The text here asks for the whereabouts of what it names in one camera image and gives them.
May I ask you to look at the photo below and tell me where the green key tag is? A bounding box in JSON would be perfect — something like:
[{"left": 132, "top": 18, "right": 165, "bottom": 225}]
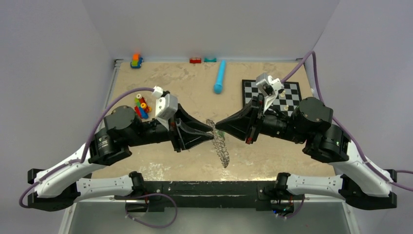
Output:
[{"left": 217, "top": 130, "right": 225, "bottom": 137}]

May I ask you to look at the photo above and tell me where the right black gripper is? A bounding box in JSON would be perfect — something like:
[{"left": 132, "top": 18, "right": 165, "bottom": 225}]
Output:
[{"left": 215, "top": 95, "right": 308, "bottom": 145}]

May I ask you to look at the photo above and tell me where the black front rail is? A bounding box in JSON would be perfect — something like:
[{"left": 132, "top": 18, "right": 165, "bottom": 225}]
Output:
[{"left": 114, "top": 181, "right": 303, "bottom": 212}]

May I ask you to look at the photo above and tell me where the blue cylinder tube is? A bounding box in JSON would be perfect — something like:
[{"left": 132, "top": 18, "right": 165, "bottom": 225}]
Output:
[{"left": 213, "top": 60, "right": 226, "bottom": 94}]

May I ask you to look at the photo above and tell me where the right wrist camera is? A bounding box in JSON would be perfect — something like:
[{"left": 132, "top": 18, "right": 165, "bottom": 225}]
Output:
[{"left": 256, "top": 73, "right": 284, "bottom": 112}]

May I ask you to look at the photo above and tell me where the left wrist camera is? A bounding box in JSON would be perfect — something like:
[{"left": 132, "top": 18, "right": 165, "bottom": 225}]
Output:
[{"left": 152, "top": 86, "right": 178, "bottom": 130}]

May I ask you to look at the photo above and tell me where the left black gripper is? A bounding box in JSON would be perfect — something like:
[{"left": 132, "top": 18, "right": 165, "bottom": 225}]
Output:
[{"left": 125, "top": 103, "right": 214, "bottom": 152}]

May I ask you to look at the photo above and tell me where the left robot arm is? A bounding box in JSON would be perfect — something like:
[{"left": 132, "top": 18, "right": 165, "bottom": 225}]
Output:
[{"left": 24, "top": 105, "right": 213, "bottom": 212}]

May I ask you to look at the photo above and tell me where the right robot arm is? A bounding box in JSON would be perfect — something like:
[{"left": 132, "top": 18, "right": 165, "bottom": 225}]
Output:
[{"left": 216, "top": 95, "right": 397, "bottom": 210}]

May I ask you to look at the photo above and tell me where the red toy brick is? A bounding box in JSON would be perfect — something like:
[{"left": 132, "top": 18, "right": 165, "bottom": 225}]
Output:
[{"left": 189, "top": 57, "right": 202, "bottom": 64}]

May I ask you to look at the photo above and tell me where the teal toy brick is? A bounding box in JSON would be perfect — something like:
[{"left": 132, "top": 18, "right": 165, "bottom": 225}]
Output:
[{"left": 204, "top": 57, "right": 217, "bottom": 63}]

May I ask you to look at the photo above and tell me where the colourful toy block stack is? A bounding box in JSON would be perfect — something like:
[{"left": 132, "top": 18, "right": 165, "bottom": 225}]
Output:
[{"left": 134, "top": 94, "right": 152, "bottom": 119}]

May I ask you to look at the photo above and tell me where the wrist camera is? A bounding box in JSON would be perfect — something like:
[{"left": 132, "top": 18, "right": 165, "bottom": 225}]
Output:
[
  {"left": 152, "top": 86, "right": 178, "bottom": 130},
  {"left": 256, "top": 73, "right": 284, "bottom": 112}
]

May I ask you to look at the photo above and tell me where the blue orange toy car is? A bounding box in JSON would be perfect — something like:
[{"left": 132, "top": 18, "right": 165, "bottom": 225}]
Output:
[{"left": 130, "top": 54, "right": 143, "bottom": 69}]

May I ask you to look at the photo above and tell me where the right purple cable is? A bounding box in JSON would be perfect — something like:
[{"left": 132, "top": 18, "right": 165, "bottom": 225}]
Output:
[{"left": 281, "top": 50, "right": 413, "bottom": 192}]

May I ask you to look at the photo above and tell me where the purple cable loop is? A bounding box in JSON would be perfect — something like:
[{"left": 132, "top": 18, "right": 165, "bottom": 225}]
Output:
[{"left": 125, "top": 193, "right": 178, "bottom": 229}]

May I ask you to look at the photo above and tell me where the metal disc with keyrings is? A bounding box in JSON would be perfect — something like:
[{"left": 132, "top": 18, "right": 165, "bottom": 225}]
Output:
[{"left": 206, "top": 119, "right": 230, "bottom": 168}]

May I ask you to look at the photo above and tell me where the black white chessboard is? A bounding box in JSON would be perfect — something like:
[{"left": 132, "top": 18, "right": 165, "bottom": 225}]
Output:
[{"left": 242, "top": 79, "right": 302, "bottom": 116}]

